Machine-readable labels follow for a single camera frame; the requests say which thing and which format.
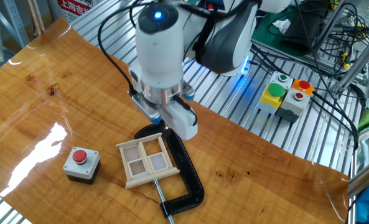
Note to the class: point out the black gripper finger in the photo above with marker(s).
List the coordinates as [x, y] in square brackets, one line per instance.
[162, 123]
[166, 124]

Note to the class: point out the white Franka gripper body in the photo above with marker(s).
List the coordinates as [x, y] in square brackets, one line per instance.
[184, 124]

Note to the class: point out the miniature wooden sliding window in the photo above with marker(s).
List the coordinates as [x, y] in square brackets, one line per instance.
[137, 167]

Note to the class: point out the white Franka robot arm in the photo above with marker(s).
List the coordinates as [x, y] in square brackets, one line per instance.
[159, 56]

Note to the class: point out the black metal C-clamp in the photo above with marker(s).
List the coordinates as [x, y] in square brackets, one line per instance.
[184, 161]

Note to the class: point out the grey box red push button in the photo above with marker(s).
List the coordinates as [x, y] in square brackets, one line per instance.
[89, 165]

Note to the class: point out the wood grain vinyl mat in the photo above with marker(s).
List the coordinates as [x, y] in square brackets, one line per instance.
[78, 93]

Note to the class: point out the yellow box large green button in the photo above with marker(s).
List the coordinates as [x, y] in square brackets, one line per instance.
[272, 96]

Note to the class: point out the white box small green button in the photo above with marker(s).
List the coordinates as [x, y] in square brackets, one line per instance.
[283, 77]

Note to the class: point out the grey box small red button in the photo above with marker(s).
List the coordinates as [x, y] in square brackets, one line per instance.
[296, 105]

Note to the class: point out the green table mat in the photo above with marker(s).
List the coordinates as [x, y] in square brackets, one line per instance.
[262, 39]

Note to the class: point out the black red electronic device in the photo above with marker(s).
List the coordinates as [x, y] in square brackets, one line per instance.
[210, 6]

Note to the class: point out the orange box red button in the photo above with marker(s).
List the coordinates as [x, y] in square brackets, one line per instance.
[304, 84]

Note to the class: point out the crumpled white tissue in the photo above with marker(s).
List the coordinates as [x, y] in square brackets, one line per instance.
[282, 25]

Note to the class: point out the red white printed carton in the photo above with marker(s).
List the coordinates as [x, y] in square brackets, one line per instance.
[75, 7]

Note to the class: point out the black fabric bag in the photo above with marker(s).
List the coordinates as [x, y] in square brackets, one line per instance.
[302, 34]

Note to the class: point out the wooden sticks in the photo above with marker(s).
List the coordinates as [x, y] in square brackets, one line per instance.
[35, 18]

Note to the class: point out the yellow green screwdriver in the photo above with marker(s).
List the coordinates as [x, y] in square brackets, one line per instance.
[346, 62]

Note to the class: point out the grey metal stand tube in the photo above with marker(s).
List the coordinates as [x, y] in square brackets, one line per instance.
[328, 26]

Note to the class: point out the grey slotted shelf upright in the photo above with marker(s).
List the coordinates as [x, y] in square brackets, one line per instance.
[16, 21]

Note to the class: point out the aluminium profile bar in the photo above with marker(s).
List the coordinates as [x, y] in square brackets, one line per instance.
[364, 180]

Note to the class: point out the silver wrist mounting bracket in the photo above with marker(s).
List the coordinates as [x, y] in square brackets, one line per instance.
[143, 105]

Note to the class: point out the aluminium profile post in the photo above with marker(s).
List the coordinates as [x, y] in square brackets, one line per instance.
[358, 63]

